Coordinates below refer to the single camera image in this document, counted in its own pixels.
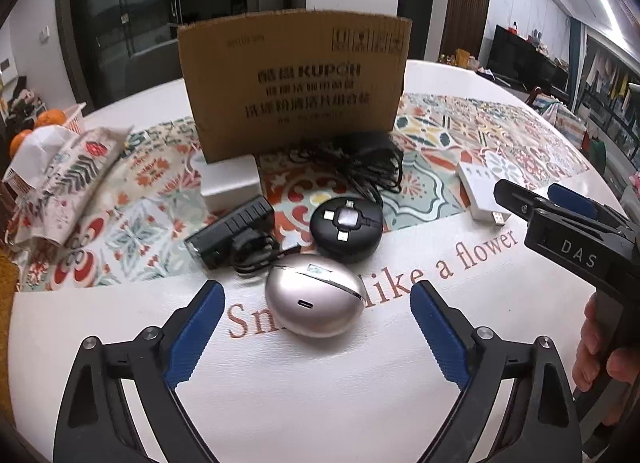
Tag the white plastic basket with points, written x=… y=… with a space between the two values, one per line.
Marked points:
x=75 y=118

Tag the pile of oranges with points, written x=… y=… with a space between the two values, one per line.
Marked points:
x=50 y=118

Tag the black television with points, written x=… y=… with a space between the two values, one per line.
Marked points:
x=525 y=58

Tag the brown cardboard box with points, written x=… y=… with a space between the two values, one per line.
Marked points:
x=300 y=93

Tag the white patterned tablecloth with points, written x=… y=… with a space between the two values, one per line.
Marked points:
x=310 y=393

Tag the white plug-in device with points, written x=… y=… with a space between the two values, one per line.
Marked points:
x=480 y=188

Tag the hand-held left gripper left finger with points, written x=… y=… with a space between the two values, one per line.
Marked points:
x=195 y=330

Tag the dark glass door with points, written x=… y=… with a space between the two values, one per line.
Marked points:
x=130 y=8

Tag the floral tissue cover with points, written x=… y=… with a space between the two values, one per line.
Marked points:
x=75 y=168

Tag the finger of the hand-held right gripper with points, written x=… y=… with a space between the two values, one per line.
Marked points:
x=517 y=200
x=572 y=198

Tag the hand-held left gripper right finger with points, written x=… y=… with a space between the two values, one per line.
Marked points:
x=440 y=333

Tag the person's right hand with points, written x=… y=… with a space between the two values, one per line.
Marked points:
x=589 y=338

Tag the black power adapter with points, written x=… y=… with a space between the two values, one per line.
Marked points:
x=232 y=233

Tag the silver egg-shaped mouse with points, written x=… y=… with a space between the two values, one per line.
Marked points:
x=315 y=298

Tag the silver power bank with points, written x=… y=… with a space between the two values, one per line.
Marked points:
x=230 y=183

